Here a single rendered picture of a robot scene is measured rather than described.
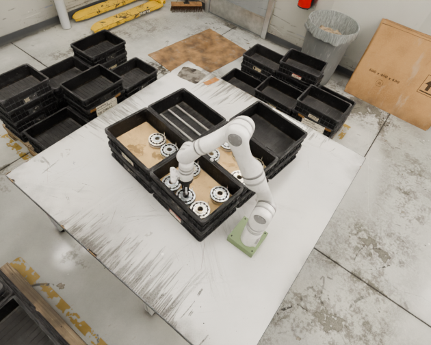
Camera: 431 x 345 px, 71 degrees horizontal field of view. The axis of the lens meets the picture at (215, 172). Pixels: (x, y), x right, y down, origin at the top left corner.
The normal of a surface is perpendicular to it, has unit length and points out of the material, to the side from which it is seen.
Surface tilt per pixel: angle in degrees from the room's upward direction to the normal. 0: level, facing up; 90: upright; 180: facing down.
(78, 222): 0
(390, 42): 80
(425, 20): 90
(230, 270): 0
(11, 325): 0
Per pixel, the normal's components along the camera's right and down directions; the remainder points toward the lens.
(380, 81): -0.54, 0.43
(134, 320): 0.11, -0.60
